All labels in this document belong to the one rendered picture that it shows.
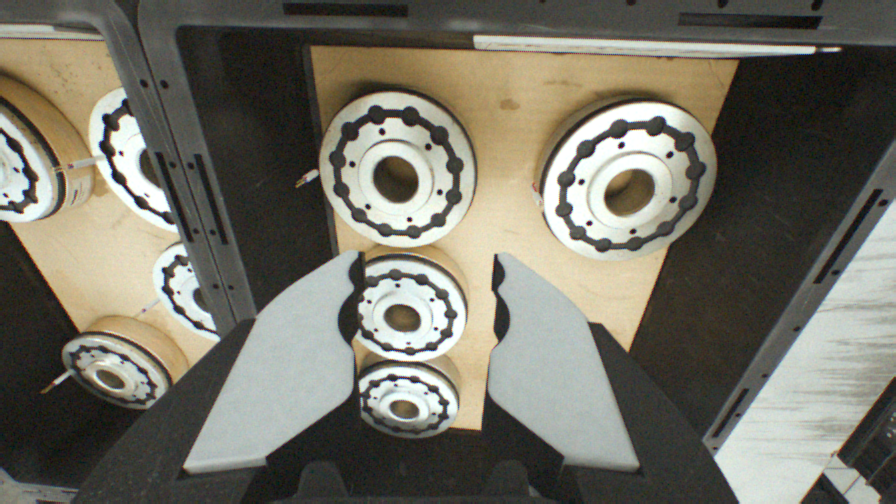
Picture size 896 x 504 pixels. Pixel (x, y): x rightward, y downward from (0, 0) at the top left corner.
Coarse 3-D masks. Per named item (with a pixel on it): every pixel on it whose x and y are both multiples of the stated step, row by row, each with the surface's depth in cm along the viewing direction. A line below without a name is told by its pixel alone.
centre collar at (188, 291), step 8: (192, 280) 26; (184, 288) 27; (192, 288) 27; (184, 296) 27; (192, 296) 27; (192, 304) 28; (200, 304) 28; (192, 312) 28; (200, 312) 28; (208, 312) 28; (208, 320) 28
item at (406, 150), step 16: (384, 144) 20; (400, 144) 20; (368, 160) 21; (416, 160) 20; (368, 176) 21; (432, 176) 21; (368, 192) 22; (416, 192) 22; (432, 192) 22; (384, 208) 22; (400, 208) 22; (416, 208) 22
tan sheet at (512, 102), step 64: (320, 64) 22; (384, 64) 21; (448, 64) 21; (512, 64) 21; (576, 64) 21; (640, 64) 20; (704, 64) 20; (512, 128) 23; (512, 192) 25; (576, 256) 27
